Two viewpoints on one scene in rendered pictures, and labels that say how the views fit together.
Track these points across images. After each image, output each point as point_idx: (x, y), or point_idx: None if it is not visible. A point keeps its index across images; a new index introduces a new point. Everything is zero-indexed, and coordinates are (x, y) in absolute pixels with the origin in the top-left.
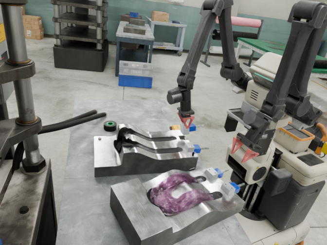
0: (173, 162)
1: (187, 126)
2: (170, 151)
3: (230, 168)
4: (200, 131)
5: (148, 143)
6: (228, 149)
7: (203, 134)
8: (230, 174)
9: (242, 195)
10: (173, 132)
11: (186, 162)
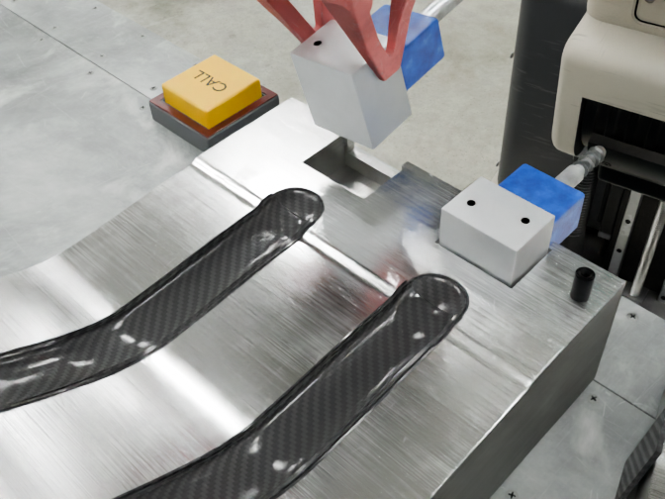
0: (482, 461)
1: (386, 52)
2: (378, 373)
3: (412, 126)
4: (196, 24)
5: (138, 419)
6: (574, 73)
7: (216, 31)
8: (427, 151)
9: (586, 234)
10: (255, 155)
11: (557, 381)
